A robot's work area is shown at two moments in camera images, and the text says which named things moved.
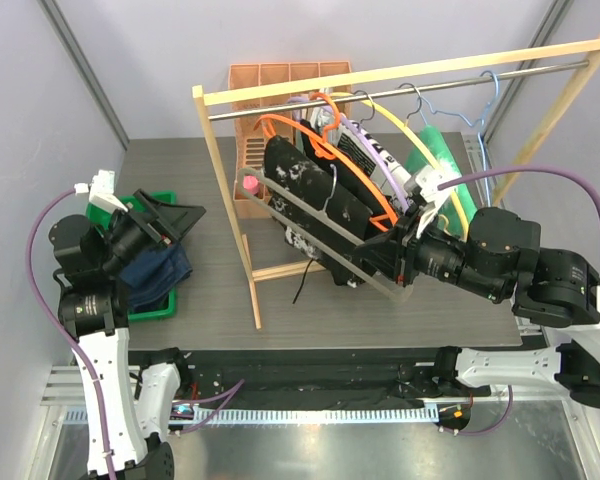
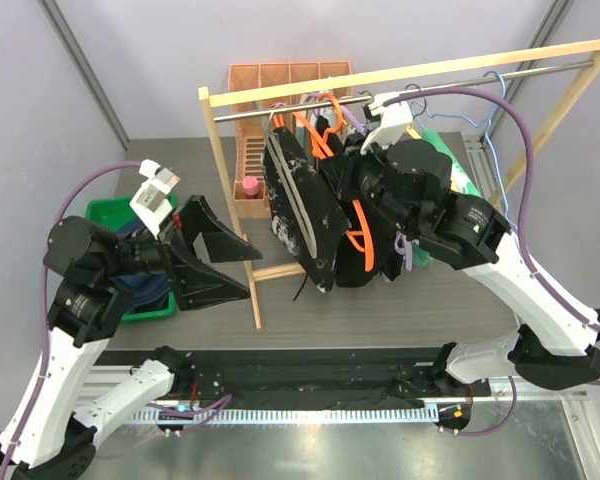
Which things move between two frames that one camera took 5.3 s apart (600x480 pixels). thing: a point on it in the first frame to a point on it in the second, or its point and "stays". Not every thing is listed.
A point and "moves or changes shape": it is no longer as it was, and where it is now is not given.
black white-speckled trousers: [289, 167] moves or changes shape
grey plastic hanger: [246, 177] to [289, 187]
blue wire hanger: [481, 122] to [487, 122]
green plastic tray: [96, 215] stays
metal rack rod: [395, 90] stays
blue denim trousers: [155, 274] stays
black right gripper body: [432, 253] to [365, 176]
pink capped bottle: [250, 183] stays
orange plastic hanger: [322, 150] moves or changes shape
